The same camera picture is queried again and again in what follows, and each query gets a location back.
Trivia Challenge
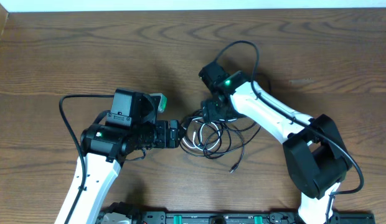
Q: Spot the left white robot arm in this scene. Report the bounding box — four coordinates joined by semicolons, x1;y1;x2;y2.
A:
55;89;185;223

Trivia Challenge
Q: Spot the white USB cable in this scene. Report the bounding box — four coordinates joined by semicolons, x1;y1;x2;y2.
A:
180;116;239;152

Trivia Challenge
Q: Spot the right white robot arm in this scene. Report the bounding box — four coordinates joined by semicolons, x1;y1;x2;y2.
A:
199;62;354;223

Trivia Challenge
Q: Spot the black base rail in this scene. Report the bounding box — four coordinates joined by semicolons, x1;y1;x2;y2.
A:
96;202;376;224

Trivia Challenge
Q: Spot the thin black USB cable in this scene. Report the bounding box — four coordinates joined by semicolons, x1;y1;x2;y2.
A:
199;118;262;174

